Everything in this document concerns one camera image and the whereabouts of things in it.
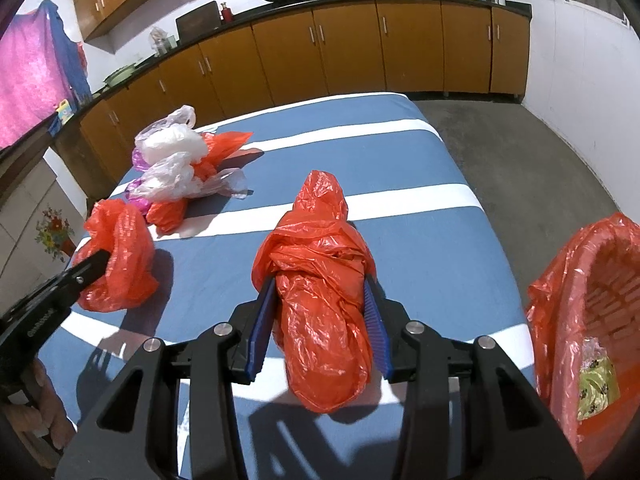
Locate green paw print bag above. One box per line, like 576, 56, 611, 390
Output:
577, 338, 620, 422

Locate small red plastic bag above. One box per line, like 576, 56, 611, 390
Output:
137, 131, 252, 236

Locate magenta plastic bag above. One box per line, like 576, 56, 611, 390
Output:
125, 148, 152, 217

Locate white translucent plastic bag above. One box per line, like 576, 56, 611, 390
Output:
125, 105, 252, 204

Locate lower wooden kitchen cabinets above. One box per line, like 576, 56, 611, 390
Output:
79, 0, 530, 182

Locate person's left hand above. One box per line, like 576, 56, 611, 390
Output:
1, 359, 76, 450

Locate flower decal cabinet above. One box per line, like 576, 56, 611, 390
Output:
1, 148, 87, 311

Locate red plastic waste basket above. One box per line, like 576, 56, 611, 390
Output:
526, 212, 639, 476

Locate blue white striped tablecloth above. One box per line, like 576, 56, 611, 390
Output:
41, 93, 534, 479

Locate pink blue hanging cloth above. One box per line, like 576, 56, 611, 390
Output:
0, 0, 92, 148

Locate green basin on counter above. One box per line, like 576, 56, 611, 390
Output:
104, 64, 136, 88

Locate glass jar on counter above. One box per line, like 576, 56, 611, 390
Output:
150, 26, 178, 56

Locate dark wooden cutting board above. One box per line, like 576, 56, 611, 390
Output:
176, 1, 221, 44

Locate red bottle on counter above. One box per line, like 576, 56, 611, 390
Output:
221, 2, 234, 24

